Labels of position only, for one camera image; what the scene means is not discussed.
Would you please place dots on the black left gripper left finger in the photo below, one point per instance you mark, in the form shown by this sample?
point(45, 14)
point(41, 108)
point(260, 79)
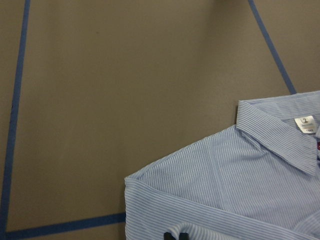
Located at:
point(167, 236)

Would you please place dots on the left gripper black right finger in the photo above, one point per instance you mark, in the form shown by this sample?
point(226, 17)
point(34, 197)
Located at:
point(183, 236)

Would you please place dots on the light blue striped shirt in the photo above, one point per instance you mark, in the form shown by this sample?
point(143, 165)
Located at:
point(256, 180)

